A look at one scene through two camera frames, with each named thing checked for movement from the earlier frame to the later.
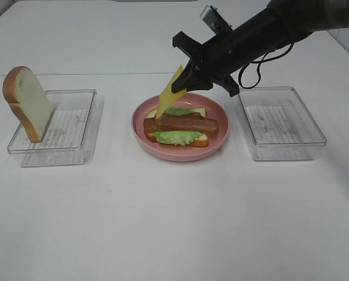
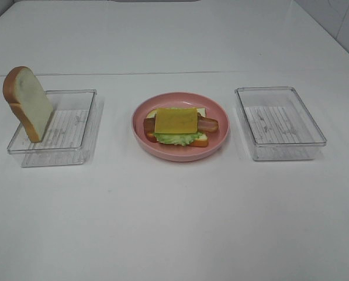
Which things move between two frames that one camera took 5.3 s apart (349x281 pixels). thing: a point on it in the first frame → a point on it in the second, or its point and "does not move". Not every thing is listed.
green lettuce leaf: [180, 137] does not move
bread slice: [201, 140] does not move
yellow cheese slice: [168, 97] → [176, 120]
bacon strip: [149, 124] does not move
